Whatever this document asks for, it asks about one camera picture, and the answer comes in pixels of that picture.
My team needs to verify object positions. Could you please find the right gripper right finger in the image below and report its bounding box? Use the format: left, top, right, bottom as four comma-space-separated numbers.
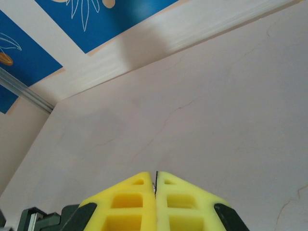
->
155, 171, 250, 231

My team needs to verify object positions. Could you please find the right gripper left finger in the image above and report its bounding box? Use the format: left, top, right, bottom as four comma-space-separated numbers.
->
69, 171, 157, 231

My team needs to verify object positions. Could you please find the aluminium corner post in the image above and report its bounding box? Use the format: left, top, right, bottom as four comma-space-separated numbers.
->
0, 66, 54, 114

